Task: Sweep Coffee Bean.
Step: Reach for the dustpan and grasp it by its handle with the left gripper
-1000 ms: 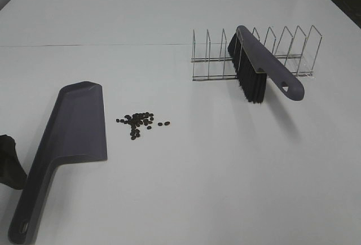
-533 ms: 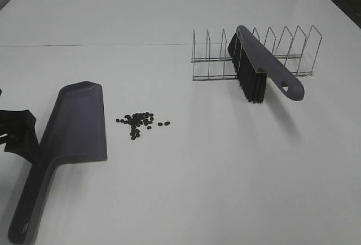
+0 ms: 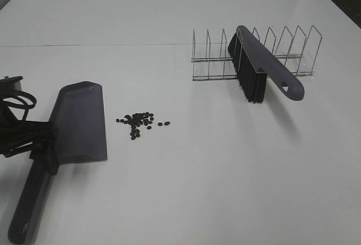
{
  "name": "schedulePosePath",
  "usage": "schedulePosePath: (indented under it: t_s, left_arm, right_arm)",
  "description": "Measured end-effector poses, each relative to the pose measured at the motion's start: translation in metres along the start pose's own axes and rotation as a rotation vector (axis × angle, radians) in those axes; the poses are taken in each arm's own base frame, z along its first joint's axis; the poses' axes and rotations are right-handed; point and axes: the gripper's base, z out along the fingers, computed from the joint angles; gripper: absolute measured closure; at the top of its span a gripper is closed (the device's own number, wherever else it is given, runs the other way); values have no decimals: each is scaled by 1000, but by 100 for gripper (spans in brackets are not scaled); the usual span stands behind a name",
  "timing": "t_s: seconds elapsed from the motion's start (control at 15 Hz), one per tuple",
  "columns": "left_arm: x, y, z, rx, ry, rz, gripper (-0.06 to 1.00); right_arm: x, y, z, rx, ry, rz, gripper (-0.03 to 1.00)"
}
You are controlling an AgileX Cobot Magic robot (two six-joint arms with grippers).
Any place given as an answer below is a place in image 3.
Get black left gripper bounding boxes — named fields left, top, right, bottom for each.
left=1, top=109, right=58, bottom=175

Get purple plastic dustpan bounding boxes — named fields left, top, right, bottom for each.
left=1, top=81, right=107, bottom=244

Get pile of coffee beans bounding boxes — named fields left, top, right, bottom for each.
left=115, top=112, right=170, bottom=141

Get purple hand brush black bristles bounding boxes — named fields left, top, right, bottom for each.
left=227, top=25, right=305, bottom=104

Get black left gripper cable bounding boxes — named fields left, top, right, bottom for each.
left=0, top=91, right=37, bottom=121

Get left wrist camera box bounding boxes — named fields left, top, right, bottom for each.
left=0, top=76, right=23, bottom=93

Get chrome wire dish rack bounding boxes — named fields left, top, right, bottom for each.
left=191, top=25, right=323, bottom=81

